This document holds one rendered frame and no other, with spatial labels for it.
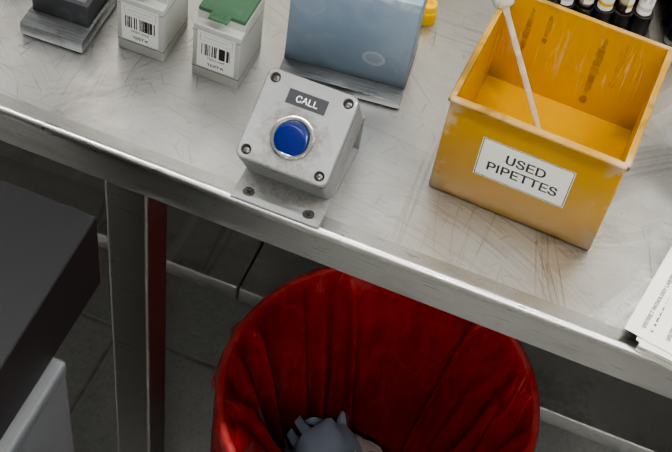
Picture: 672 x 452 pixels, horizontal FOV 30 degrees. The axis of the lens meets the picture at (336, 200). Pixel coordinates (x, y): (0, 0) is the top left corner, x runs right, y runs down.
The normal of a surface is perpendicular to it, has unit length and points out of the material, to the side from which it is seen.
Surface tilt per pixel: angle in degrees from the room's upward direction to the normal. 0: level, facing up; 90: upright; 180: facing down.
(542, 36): 90
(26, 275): 4
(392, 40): 90
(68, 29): 0
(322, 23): 90
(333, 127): 30
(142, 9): 90
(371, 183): 0
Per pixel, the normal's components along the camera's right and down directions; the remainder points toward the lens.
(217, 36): -0.36, 0.71
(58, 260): 0.09, -0.57
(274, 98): -0.08, -0.18
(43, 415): 0.93, 0.35
